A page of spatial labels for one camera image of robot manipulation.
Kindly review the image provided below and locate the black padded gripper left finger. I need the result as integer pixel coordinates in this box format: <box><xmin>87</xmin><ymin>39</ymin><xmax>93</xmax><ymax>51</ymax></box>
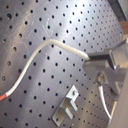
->
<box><xmin>89</xmin><ymin>49</ymin><xmax>115</xmax><ymax>68</ymax></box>

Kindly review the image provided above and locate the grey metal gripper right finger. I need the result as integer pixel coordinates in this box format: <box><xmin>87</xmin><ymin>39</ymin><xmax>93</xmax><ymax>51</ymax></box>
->
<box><xmin>83</xmin><ymin>60</ymin><xmax>126</xmax><ymax>100</ymax></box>

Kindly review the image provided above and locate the white braided cable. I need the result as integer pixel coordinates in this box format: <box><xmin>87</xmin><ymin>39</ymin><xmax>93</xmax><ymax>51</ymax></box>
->
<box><xmin>0</xmin><ymin>38</ymin><xmax>92</xmax><ymax>102</ymax></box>

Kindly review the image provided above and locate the grey perforated metal board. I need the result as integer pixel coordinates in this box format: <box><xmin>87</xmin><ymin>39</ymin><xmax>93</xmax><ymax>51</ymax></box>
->
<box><xmin>0</xmin><ymin>0</ymin><xmax>123</xmax><ymax>128</ymax></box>

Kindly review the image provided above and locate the thin white sensor wire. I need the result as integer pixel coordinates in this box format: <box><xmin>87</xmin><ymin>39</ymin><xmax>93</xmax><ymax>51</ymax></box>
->
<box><xmin>96</xmin><ymin>73</ymin><xmax>113</xmax><ymax>120</ymax></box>

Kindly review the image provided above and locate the metal cable clip bracket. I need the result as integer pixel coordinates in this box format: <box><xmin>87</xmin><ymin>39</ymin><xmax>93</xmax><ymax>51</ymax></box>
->
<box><xmin>52</xmin><ymin>86</ymin><xmax>79</xmax><ymax>126</ymax></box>

